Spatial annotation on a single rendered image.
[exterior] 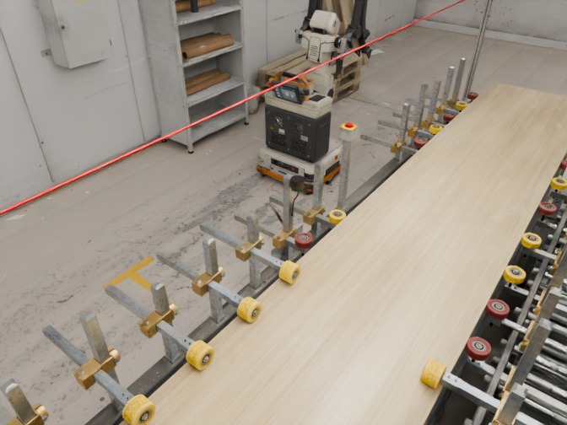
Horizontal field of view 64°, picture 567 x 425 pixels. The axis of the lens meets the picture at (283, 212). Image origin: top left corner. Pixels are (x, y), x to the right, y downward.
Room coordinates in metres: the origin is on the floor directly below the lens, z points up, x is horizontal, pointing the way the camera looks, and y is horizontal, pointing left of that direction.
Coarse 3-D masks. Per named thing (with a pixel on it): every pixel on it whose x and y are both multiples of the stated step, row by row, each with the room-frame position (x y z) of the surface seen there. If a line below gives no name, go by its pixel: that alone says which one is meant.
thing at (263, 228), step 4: (236, 216) 1.83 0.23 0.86; (240, 216) 1.83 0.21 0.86; (244, 216) 1.83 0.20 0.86; (236, 220) 1.84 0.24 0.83; (240, 220) 1.82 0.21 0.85; (244, 220) 1.80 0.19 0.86; (260, 224) 1.76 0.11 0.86; (264, 224) 1.76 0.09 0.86; (260, 228) 1.74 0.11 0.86; (264, 228) 1.74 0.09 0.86; (268, 228) 1.74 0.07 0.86; (264, 232) 1.73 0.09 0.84; (268, 232) 1.71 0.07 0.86; (272, 232) 1.71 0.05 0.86; (276, 232) 1.71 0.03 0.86; (272, 236) 1.70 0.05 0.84; (288, 240) 1.64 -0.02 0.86; (292, 240) 1.64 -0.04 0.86; (288, 244) 1.64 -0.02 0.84; (292, 244) 1.63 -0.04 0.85; (296, 248) 1.61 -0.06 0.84; (308, 248) 1.61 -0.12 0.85; (304, 252) 1.58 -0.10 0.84
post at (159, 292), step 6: (156, 282) 1.11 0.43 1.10; (162, 282) 1.12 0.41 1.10; (156, 288) 1.09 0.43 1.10; (162, 288) 1.10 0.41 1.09; (156, 294) 1.09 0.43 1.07; (162, 294) 1.10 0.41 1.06; (156, 300) 1.10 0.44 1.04; (162, 300) 1.10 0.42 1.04; (156, 306) 1.10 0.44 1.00; (162, 306) 1.09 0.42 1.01; (168, 306) 1.11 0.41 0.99; (162, 312) 1.09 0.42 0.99; (162, 336) 1.10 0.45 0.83; (168, 342) 1.09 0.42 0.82; (168, 348) 1.09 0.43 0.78; (174, 348) 1.10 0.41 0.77; (168, 354) 1.10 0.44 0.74; (174, 354) 1.10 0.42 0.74
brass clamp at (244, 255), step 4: (260, 236) 1.54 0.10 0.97; (260, 240) 1.51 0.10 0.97; (244, 244) 1.48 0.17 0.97; (248, 244) 1.48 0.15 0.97; (252, 244) 1.48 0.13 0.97; (256, 244) 1.49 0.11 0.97; (260, 244) 1.51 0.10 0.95; (236, 248) 1.46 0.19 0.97; (248, 248) 1.46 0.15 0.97; (252, 248) 1.47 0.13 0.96; (256, 248) 1.49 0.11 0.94; (260, 248) 1.51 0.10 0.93; (236, 252) 1.45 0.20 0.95; (240, 252) 1.43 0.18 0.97; (244, 252) 1.43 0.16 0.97; (248, 252) 1.45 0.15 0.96; (236, 256) 1.45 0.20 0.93; (240, 256) 1.44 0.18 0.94; (244, 256) 1.42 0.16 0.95; (248, 256) 1.44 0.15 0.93; (244, 260) 1.43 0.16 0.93
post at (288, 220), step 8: (288, 176) 1.70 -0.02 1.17; (288, 184) 1.69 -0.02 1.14; (288, 192) 1.69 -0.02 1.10; (288, 200) 1.69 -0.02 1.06; (288, 208) 1.69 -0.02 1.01; (288, 216) 1.69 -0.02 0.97; (288, 224) 1.69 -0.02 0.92; (288, 232) 1.69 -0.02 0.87; (288, 248) 1.69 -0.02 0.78; (288, 256) 1.69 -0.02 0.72
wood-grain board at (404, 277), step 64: (448, 128) 2.78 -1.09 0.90; (512, 128) 2.79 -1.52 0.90; (384, 192) 2.00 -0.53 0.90; (448, 192) 2.00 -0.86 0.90; (512, 192) 2.00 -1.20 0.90; (320, 256) 1.49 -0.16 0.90; (384, 256) 1.49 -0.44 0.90; (448, 256) 1.49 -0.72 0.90; (256, 320) 1.13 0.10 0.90; (320, 320) 1.13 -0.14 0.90; (384, 320) 1.13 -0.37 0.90; (448, 320) 1.13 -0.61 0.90; (192, 384) 0.86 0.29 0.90; (256, 384) 0.86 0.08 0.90; (320, 384) 0.87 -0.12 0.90; (384, 384) 0.87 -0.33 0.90
